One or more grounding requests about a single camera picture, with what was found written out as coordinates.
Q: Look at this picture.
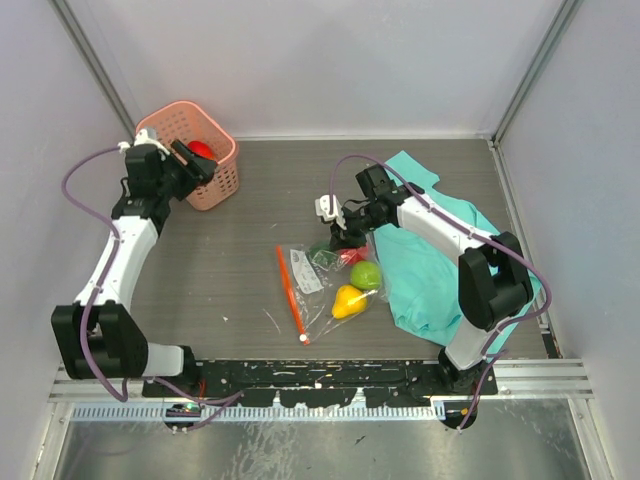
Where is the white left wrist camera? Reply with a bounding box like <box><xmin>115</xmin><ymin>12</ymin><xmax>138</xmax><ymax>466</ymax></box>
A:
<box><xmin>133</xmin><ymin>128</ymin><xmax>170</xmax><ymax>155</ymax></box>

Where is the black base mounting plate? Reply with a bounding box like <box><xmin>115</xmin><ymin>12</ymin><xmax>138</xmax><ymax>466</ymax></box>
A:
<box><xmin>170</xmin><ymin>360</ymin><xmax>482</xmax><ymax>408</ymax></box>

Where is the clear zip top bag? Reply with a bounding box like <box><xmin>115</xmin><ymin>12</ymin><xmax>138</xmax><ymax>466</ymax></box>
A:
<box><xmin>275</xmin><ymin>236</ymin><xmax>389</xmax><ymax>345</ymax></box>

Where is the yellow fake pear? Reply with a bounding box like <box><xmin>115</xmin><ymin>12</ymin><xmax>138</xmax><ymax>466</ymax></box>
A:
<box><xmin>331</xmin><ymin>285</ymin><xmax>368</xmax><ymax>320</ymax></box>

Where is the green fake apple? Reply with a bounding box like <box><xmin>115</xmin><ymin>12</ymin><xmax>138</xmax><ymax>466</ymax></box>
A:
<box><xmin>350</xmin><ymin>260</ymin><xmax>382</xmax><ymax>290</ymax></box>

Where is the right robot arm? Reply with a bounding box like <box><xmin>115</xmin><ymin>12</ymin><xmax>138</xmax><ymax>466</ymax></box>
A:
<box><xmin>314</xmin><ymin>164</ymin><xmax>534</xmax><ymax>394</ymax></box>

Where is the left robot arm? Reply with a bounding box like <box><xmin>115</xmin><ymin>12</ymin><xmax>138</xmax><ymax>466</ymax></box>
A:
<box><xmin>51</xmin><ymin>131</ymin><xmax>218</xmax><ymax>402</ymax></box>

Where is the teal t-shirt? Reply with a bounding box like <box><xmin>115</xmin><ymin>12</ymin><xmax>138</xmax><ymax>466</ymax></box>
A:
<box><xmin>369</xmin><ymin>151</ymin><xmax>543</xmax><ymax>347</ymax></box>

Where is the white slotted cable duct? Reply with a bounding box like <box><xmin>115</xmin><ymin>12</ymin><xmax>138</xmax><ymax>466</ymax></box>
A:
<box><xmin>71</xmin><ymin>402</ymin><xmax>445</xmax><ymax>423</ymax></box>

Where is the red yellow fake apple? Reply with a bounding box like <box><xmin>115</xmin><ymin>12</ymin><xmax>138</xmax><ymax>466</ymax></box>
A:
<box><xmin>338</xmin><ymin>246</ymin><xmax>369</xmax><ymax>266</ymax></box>

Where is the pink plastic basket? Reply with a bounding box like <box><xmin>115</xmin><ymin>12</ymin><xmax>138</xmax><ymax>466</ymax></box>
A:
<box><xmin>135</xmin><ymin>100</ymin><xmax>239</xmax><ymax>212</ymax></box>

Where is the red yellow fake mango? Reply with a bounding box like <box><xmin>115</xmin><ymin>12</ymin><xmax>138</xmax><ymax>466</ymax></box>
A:
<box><xmin>187</xmin><ymin>140</ymin><xmax>215</xmax><ymax>160</ymax></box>

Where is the dark green fake avocado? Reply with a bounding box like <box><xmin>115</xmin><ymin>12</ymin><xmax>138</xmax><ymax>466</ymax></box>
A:
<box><xmin>308</xmin><ymin>242</ymin><xmax>339</xmax><ymax>270</ymax></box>

